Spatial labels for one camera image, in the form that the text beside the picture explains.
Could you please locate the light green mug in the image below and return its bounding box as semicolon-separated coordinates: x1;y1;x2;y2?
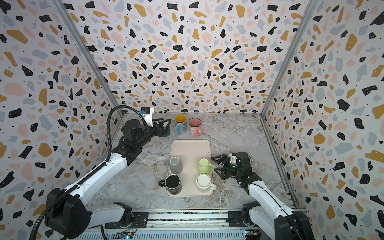
198;159;216;175

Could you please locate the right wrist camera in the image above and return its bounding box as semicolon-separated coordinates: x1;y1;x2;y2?
228;154;237;165

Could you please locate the white cream mug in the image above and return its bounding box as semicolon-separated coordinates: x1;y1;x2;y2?
196;174;217;193

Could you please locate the black mug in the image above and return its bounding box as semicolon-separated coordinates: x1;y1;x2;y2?
159;174;182;195

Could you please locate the grey handleless cup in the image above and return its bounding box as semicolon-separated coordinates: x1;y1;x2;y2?
169;157;183;175

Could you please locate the circuit board right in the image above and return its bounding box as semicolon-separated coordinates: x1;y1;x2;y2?
245;229;262;240

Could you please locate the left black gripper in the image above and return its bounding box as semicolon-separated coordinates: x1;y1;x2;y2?
135;117;171;149

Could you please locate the black corrugated cable conduit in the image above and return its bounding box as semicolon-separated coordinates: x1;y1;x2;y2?
29;104;142;240

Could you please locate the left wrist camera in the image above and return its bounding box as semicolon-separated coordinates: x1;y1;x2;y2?
140;107;155;127

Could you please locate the light blue yellow-inside mug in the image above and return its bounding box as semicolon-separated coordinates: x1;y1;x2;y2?
175;115;188;135

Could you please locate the beige rectangular tray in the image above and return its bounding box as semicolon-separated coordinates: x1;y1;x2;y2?
165;140;214;197

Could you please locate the pink glass mug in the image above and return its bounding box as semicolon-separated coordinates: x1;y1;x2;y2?
189;118;203;138

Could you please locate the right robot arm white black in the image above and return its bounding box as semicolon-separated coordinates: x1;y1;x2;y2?
211;152;315;240

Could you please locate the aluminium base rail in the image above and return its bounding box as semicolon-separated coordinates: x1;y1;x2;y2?
77;209;271;240

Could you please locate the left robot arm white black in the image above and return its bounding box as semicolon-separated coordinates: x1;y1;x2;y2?
44;119;172;239

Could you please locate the green circuit board left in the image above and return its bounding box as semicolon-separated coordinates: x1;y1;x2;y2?
113;232;134;240

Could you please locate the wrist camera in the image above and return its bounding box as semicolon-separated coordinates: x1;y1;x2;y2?
140;107;155;127
228;154;237;165

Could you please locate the dark green mug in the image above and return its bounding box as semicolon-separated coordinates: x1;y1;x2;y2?
163;127;170;138

